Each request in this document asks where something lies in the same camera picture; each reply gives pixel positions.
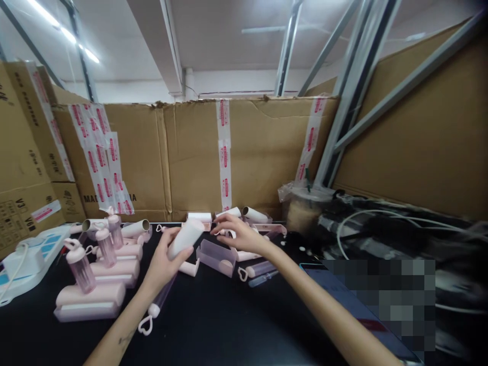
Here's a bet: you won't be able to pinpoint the person's right hand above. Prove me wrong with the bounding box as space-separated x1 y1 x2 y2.
213 213 276 256

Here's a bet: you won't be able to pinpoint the person's left hand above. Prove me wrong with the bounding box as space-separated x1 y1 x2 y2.
146 227 195 285

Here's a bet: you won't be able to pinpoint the person's left thumb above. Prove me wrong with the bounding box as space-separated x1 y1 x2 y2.
168 246 195 269

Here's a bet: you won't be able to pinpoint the person's left fingers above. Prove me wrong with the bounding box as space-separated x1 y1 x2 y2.
156 227 181 253

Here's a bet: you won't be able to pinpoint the person's right index finger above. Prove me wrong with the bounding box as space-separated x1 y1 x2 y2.
213 213 240 227

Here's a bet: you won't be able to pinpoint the person's right thumb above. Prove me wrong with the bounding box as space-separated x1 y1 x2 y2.
218 235 245 249

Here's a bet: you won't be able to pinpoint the person's right fingers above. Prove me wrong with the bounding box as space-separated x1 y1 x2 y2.
216 223 240 238

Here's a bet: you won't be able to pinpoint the white lint roll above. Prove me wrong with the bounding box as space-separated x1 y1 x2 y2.
167 220 205 261
186 212 213 232

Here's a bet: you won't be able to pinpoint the clear pink handle with heart strap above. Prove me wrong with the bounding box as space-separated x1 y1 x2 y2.
137 266 180 339

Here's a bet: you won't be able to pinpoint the pink curved cap piece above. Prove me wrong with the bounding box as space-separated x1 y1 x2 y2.
178 258 201 277

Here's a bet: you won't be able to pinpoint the open clear pink case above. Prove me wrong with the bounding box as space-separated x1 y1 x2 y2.
196 239 235 278

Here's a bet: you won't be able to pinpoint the white wrapped lint roll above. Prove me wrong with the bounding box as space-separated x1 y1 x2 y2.
186 212 213 232

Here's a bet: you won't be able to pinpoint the small clear tube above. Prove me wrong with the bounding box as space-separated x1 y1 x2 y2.
248 270 280 288

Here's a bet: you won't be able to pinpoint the taped cardboard sheet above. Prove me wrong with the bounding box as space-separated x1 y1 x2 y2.
51 94 341 223

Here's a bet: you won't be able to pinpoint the plastic drink cup in bag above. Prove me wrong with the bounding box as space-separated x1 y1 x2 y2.
277 163 338 235

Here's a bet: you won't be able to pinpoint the large pink lint roller case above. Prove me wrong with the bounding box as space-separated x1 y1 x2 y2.
53 281 127 323

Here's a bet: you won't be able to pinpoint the blue-edged tablet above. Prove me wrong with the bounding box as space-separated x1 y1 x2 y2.
298 260 424 363

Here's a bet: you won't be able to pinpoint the white power strip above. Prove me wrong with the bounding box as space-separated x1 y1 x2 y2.
0 224 83 307

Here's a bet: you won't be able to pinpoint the stack of printed cardboard boxes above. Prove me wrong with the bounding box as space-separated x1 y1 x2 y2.
0 59 79 261

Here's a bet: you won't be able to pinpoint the plain cardboard panel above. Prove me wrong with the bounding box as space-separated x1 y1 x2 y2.
333 17 488 231

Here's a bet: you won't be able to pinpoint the black bag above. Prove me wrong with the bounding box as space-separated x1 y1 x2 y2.
315 190 488 366

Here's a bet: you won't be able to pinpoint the ceiling strip light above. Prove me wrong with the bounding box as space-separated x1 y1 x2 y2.
25 0 101 65

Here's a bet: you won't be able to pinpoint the lying pink handle with heart strap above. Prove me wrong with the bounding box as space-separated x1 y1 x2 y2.
237 259 280 283

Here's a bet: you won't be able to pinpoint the upright clear pink handle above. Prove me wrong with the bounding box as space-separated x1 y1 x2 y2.
64 237 97 295
89 222 117 267
104 207 125 249

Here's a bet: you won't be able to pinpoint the white cable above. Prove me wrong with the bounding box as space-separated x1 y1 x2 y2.
337 208 488 267

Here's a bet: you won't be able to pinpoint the white charger with cable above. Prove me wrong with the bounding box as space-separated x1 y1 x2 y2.
0 237 47 294

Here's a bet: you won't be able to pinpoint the grey metal frame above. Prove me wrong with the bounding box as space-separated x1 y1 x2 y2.
274 0 488 188

